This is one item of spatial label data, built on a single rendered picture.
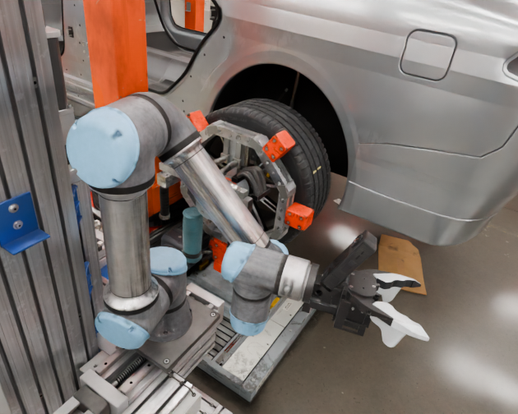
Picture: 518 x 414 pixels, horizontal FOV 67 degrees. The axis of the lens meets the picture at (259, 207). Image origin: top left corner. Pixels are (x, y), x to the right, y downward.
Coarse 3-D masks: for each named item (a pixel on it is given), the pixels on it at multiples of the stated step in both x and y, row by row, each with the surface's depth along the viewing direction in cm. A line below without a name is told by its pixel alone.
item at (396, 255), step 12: (384, 240) 294; (396, 240) 295; (384, 252) 283; (396, 252) 284; (408, 252) 287; (384, 264) 271; (396, 264) 273; (408, 264) 274; (420, 264) 275; (408, 276) 264; (420, 276) 265; (408, 288) 253; (420, 288) 254
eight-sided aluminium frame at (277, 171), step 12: (204, 132) 159; (216, 132) 155; (228, 132) 153; (240, 132) 151; (252, 132) 152; (204, 144) 169; (252, 144) 148; (264, 144) 148; (264, 156) 148; (276, 168) 148; (276, 180) 149; (288, 180) 152; (288, 192) 149; (192, 204) 181; (288, 204) 153; (276, 216) 157; (204, 228) 183; (216, 228) 181; (276, 228) 159; (288, 228) 164; (276, 240) 162
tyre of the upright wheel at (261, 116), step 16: (224, 112) 160; (240, 112) 156; (256, 112) 155; (272, 112) 160; (288, 112) 163; (256, 128) 155; (272, 128) 151; (288, 128) 154; (304, 128) 161; (304, 144) 157; (320, 144) 165; (288, 160) 153; (304, 160) 153; (320, 160) 162; (304, 176) 152; (320, 176) 161; (304, 192) 155; (320, 192) 164; (320, 208) 173; (288, 240) 170
